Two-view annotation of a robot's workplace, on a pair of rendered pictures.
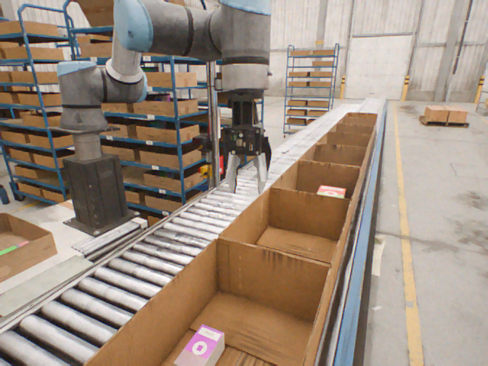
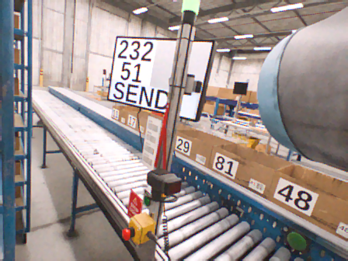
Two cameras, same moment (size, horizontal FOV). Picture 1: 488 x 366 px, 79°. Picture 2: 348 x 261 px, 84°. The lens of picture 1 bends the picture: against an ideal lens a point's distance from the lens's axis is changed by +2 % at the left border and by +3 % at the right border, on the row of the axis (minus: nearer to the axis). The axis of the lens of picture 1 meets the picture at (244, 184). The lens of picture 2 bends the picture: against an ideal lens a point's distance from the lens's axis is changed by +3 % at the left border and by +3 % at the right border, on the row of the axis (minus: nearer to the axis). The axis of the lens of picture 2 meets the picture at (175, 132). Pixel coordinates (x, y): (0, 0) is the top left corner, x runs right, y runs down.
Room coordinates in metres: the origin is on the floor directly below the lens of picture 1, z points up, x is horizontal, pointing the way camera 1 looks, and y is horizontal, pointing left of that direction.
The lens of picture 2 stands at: (1.52, 0.79, 1.35)
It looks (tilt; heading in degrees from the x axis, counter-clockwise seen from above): 12 degrees down; 291
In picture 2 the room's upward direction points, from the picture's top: 10 degrees clockwise
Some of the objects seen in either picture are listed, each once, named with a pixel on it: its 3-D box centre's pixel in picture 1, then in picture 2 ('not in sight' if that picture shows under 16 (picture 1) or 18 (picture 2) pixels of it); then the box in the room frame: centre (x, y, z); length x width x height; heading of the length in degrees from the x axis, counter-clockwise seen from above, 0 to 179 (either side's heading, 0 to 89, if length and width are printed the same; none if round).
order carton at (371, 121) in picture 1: (356, 130); (147, 123); (2.54, -0.97, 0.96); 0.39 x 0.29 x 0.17; 155
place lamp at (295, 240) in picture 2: not in sight; (296, 241); (1.23, -0.12, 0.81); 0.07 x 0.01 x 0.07; 155
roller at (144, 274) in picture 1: (161, 280); not in sight; (0.88, 0.31, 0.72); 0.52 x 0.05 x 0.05; 65
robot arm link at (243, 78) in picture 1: (247, 80); not in sight; (0.59, -0.01, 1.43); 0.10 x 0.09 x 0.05; 81
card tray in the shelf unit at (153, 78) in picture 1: (163, 79); not in sight; (2.38, 0.62, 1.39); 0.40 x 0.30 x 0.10; 64
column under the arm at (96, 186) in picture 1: (97, 189); not in sight; (1.31, 0.71, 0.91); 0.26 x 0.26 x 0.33; 60
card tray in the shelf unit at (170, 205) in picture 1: (174, 197); not in sight; (2.38, 0.63, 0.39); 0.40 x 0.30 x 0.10; 65
